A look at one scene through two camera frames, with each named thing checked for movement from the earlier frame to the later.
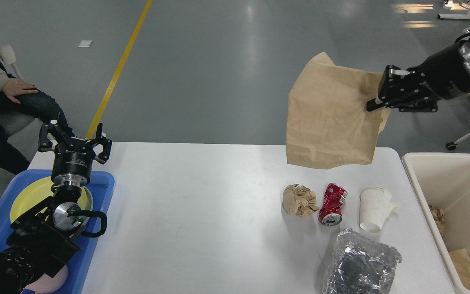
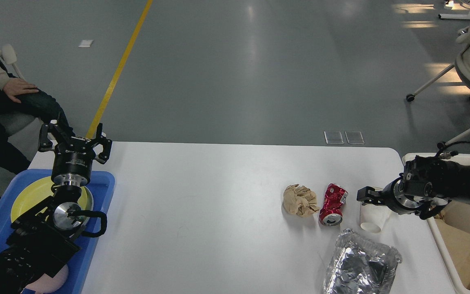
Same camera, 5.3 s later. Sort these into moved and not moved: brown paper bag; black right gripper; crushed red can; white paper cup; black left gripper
Moved: brown paper bag; black right gripper
Not moved: crushed red can; black left gripper; white paper cup
